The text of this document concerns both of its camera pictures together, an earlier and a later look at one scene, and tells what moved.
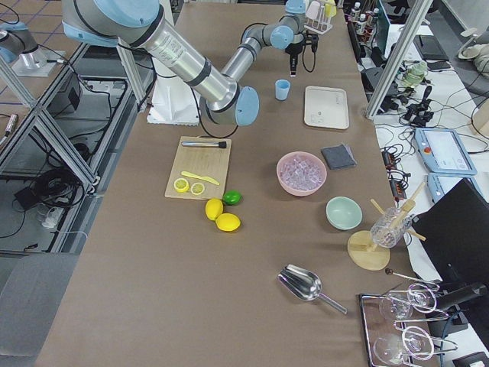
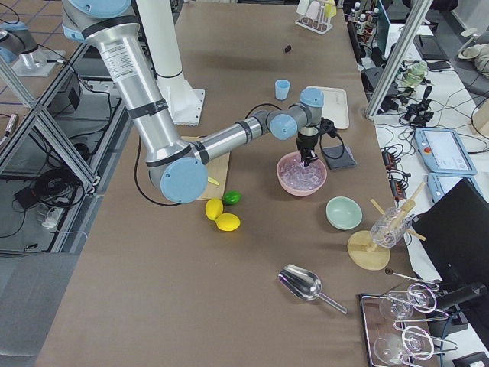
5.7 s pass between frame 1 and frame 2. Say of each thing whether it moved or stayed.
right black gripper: moved
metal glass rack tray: stayed
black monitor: stayed
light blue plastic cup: stayed
